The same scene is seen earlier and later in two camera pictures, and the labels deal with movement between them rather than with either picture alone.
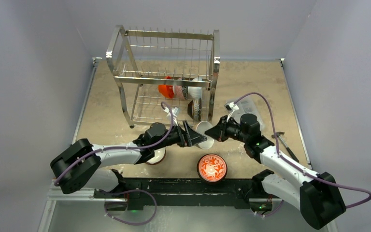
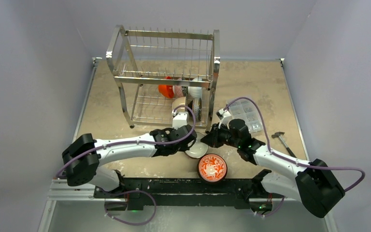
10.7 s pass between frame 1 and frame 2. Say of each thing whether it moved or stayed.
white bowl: stayed
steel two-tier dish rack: stayed
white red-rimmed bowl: moved
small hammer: stayed
